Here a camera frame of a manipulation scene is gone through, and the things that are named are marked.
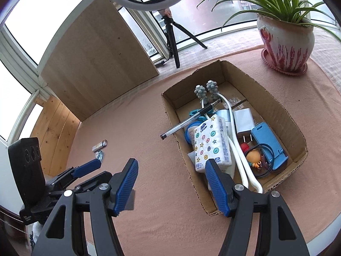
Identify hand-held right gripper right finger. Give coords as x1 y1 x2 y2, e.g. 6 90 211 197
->
205 159 311 256

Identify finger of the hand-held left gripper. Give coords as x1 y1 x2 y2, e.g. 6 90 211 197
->
69 171 114 193
45 159 102 190

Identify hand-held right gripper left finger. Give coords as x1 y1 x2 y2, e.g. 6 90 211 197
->
31 158 139 256

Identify white printed tissue packet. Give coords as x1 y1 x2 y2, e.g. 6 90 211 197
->
192 114 232 173

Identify cartoon figurine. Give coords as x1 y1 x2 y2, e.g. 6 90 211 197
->
239 143 264 169

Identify white tube blue cap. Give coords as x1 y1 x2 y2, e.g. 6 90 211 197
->
187 109 236 182

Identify black hair tie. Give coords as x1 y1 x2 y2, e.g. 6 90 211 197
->
248 143 275 178

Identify blue round case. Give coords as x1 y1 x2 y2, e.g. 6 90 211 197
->
186 121 201 144

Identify blue phone stand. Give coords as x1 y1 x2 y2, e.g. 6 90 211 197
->
250 122 289 170

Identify white charger plug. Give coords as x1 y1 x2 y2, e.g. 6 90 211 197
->
234 108 257 143

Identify black pen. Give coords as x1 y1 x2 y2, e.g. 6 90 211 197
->
160 99 223 140

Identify blue plastic clip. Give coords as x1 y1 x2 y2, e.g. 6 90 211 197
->
190 108 214 118

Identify white neck massager grey balls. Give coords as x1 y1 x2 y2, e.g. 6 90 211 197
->
194 80 264 195

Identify cardboard box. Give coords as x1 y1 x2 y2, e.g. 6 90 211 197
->
161 60 309 217

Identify patterned lip balm stick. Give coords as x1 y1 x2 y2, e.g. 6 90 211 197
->
92 139 108 151

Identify knotty pine wooden board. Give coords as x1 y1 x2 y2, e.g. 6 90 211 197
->
30 95 81 176

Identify large light wooden board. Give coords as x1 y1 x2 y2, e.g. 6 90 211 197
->
40 0 160 122

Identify pink plant saucer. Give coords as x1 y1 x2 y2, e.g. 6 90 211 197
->
260 48 309 77

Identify black tripod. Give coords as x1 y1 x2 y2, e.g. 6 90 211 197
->
153 9 208 69

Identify potted spider plant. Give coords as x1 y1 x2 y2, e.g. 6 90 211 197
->
197 0 341 72

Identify white checked cloth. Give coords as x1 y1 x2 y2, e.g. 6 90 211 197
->
157 28 341 86

